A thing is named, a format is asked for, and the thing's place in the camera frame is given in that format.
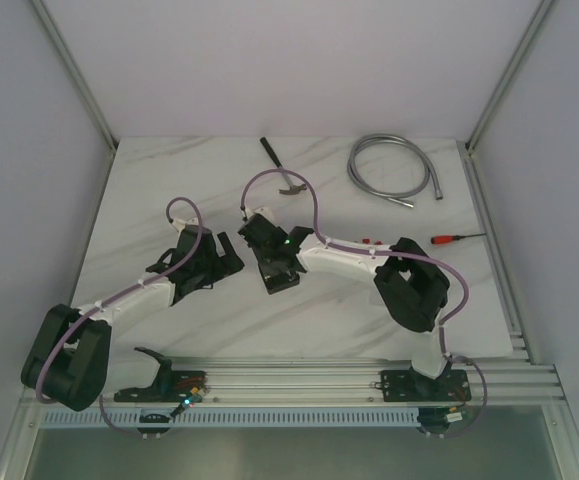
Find black fuse box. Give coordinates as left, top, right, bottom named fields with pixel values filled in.
left=259, top=265, right=300, bottom=295

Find red and orange fuses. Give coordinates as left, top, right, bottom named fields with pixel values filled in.
left=361, top=238, right=385, bottom=246

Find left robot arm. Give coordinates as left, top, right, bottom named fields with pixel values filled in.
left=21, top=225, right=244, bottom=411

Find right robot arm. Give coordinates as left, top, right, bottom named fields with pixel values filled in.
left=238, top=209, right=450, bottom=399

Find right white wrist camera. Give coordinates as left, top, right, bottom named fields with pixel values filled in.
left=242, top=206, right=276, bottom=224

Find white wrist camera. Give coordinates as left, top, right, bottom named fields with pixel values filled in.
left=170, top=217, right=199, bottom=233
left=242, top=206, right=276, bottom=224

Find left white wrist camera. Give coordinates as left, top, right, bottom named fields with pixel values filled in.
left=170, top=217, right=199, bottom=233

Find claw hammer black handle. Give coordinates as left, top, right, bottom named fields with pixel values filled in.
left=259, top=137, right=307, bottom=196

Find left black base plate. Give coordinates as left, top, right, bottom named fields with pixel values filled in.
left=114, top=370, right=206, bottom=403

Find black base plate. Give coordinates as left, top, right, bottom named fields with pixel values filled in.
left=374, top=369, right=472, bottom=403
left=114, top=370, right=206, bottom=403

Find silver flexible metal hose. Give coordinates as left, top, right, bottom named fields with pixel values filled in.
left=346, top=132, right=444, bottom=207

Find red handled screwdriver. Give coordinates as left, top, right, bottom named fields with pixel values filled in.
left=430, top=232, right=485, bottom=246

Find grey slotted cable duct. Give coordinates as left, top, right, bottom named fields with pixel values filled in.
left=38, top=409, right=470, bottom=430

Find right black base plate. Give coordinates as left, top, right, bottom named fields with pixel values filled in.
left=374, top=369, right=472, bottom=403

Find aluminium mounting rail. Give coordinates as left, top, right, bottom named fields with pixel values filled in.
left=173, top=357, right=565, bottom=407

